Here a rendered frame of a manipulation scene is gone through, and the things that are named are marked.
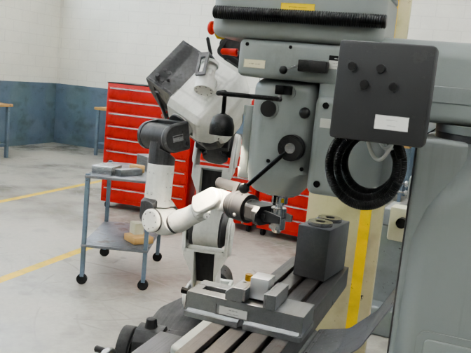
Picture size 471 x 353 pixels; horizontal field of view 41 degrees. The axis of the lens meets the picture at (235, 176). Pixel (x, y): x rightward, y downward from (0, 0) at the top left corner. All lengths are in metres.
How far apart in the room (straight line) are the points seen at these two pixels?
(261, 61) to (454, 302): 0.77
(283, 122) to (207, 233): 0.91
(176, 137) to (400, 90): 0.94
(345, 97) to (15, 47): 11.22
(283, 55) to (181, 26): 10.35
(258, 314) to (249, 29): 0.77
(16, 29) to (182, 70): 10.29
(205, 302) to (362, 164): 0.59
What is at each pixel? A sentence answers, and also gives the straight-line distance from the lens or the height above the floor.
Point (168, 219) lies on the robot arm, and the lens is 2.08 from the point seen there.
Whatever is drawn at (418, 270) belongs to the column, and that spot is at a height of 1.21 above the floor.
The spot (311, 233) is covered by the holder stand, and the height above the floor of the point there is 1.11.
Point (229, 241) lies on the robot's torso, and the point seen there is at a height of 0.98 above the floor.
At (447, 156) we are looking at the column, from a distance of 1.57.
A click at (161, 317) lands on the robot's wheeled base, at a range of 2.84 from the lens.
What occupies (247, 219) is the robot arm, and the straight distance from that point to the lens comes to 1.86.
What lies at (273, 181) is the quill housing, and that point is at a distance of 1.74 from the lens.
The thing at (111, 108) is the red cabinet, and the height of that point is 1.16.
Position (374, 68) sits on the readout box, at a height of 1.67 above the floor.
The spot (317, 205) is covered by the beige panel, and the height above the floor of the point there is 0.96.
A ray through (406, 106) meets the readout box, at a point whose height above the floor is 1.60.
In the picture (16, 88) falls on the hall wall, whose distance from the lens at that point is 12.45.
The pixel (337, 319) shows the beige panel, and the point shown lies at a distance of 3.73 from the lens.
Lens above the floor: 1.62
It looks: 9 degrees down
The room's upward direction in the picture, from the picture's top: 6 degrees clockwise
